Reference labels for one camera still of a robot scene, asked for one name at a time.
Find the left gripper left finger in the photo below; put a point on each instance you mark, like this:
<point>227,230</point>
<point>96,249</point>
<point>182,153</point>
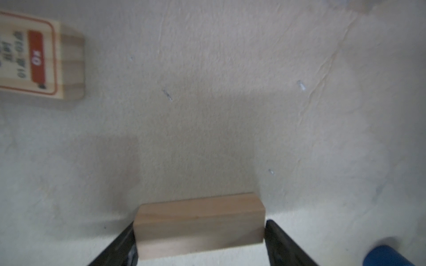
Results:
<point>121,252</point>

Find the cow picture wood block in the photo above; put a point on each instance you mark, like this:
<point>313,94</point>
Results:
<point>41,57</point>

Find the wood block numbered 72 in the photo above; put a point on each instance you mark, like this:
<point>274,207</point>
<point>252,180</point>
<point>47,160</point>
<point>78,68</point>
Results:
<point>197,225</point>

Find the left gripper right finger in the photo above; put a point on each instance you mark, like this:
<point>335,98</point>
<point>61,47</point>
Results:
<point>282,250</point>

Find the blue cylinder block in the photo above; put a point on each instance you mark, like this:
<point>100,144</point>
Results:
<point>385,256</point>

